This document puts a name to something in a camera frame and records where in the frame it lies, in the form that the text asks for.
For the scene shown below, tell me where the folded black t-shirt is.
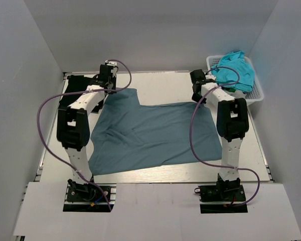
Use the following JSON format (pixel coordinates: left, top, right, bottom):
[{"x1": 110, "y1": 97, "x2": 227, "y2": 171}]
[{"x1": 58, "y1": 75, "x2": 105, "y2": 116}]

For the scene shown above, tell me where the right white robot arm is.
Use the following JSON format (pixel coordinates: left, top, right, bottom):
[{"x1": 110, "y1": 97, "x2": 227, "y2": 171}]
[{"x1": 190, "y1": 69, "x2": 249, "y2": 182}]

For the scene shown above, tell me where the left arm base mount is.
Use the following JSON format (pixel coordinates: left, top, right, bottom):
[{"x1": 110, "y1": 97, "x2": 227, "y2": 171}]
[{"x1": 63, "y1": 179, "x2": 116, "y2": 213}]

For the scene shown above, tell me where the white plastic laundry basket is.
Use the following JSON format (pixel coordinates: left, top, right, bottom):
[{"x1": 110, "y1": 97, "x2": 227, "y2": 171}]
[{"x1": 206, "y1": 55, "x2": 264, "y2": 105}]

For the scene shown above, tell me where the turquoise t-shirt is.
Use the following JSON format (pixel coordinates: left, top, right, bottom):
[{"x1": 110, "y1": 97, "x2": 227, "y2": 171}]
[{"x1": 210, "y1": 51, "x2": 255, "y2": 93}]

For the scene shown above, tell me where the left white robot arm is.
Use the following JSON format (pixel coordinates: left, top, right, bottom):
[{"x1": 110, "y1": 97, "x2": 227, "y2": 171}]
[{"x1": 57, "y1": 61, "x2": 118, "y2": 200}]

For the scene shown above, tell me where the green item in basket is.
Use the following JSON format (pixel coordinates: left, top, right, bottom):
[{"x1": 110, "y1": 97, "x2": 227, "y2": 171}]
[{"x1": 222, "y1": 87, "x2": 236, "y2": 92}]

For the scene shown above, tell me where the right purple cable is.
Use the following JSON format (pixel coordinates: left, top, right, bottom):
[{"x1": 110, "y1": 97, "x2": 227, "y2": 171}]
[{"x1": 189, "y1": 66, "x2": 261, "y2": 207}]

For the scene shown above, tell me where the grey-blue t-shirt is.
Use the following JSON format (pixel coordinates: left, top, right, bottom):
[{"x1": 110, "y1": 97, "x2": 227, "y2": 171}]
[{"x1": 88, "y1": 88, "x2": 222, "y2": 175}]

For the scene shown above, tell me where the grey t-shirt in basket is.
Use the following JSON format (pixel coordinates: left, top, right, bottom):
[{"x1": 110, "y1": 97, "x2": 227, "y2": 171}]
[{"x1": 226, "y1": 90, "x2": 246, "y2": 99}]

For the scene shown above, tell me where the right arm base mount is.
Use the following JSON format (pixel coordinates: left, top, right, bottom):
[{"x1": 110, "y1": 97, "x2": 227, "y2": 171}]
[{"x1": 194, "y1": 185, "x2": 248, "y2": 214}]

